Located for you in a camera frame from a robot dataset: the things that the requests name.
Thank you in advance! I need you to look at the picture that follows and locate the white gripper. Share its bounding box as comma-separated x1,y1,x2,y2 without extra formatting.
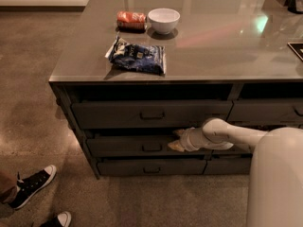
168,128,200,152

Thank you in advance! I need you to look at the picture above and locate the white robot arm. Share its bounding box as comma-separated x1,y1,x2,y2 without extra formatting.
169,118,303,227

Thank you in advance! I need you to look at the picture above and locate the grey drawer cabinet island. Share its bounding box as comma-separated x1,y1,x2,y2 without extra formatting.
49,0,303,177

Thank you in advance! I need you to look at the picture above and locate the blue chip bag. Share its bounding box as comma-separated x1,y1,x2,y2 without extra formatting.
105,36,167,75

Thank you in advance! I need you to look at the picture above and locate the white ceramic bowl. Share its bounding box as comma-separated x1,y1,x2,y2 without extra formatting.
148,8,180,34

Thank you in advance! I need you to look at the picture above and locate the red soda can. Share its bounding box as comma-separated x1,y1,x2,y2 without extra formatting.
116,11,146,30

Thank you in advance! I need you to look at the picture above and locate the brown trouser leg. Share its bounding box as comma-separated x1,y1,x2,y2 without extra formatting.
0,170,17,203

